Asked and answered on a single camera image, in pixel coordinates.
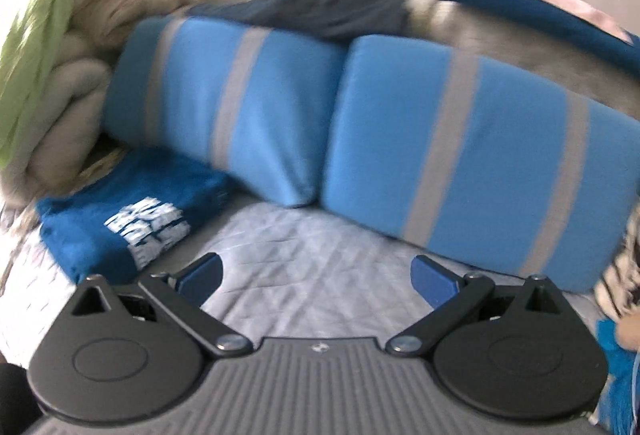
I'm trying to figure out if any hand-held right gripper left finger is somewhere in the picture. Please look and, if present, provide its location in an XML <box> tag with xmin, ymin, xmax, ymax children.
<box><xmin>70</xmin><ymin>252</ymin><xmax>254</xmax><ymax>359</ymax></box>

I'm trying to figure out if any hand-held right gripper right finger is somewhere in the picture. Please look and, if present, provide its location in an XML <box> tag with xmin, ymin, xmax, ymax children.
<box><xmin>385</xmin><ymin>254</ymin><xmax>572</xmax><ymax>357</ymax></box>

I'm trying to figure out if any blue fleece hoodie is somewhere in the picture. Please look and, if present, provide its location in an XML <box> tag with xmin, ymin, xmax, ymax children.
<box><xmin>37</xmin><ymin>147</ymin><xmax>232</xmax><ymax>287</ymax></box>

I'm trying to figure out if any grey quilted bed cover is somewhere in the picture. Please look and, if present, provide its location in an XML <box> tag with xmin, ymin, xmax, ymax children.
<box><xmin>0</xmin><ymin>192</ymin><xmax>607</xmax><ymax>368</ymax></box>

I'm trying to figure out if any blue grey-striped pillow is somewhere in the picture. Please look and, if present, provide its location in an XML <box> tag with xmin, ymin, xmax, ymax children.
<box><xmin>320</xmin><ymin>35</ymin><xmax>640</xmax><ymax>294</ymax></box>
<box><xmin>102</xmin><ymin>15</ymin><xmax>349</xmax><ymax>209</ymax></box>

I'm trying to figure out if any brown lace-edged cloth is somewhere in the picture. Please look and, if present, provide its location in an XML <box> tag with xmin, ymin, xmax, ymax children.
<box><xmin>75</xmin><ymin>149</ymin><xmax>127</xmax><ymax>192</ymax></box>

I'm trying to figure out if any beige plush toy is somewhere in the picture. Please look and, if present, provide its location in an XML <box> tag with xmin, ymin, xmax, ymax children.
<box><xmin>617</xmin><ymin>315</ymin><xmax>640</xmax><ymax>349</ymax></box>

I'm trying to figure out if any beige folded blanket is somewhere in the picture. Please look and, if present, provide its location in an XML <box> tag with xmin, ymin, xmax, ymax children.
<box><xmin>0</xmin><ymin>34</ymin><xmax>114</xmax><ymax>212</ymax></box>

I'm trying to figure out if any beige fluffy blanket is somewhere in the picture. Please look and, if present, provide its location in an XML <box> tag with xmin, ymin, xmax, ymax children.
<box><xmin>75</xmin><ymin>0</ymin><xmax>212</xmax><ymax>62</ymax></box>

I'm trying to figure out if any black garment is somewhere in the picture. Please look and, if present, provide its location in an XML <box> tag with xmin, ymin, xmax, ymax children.
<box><xmin>187</xmin><ymin>0</ymin><xmax>414</xmax><ymax>44</ymax></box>

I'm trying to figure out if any blue and pink garment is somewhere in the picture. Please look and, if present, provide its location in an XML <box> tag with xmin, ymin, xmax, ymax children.
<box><xmin>434</xmin><ymin>0</ymin><xmax>640</xmax><ymax>78</ymax></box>

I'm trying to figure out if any green blanket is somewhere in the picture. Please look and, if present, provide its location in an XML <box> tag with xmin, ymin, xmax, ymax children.
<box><xmin>0</xmin><ymin>0</ymin><xmax>202</xmax><ymax>172</ymax></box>

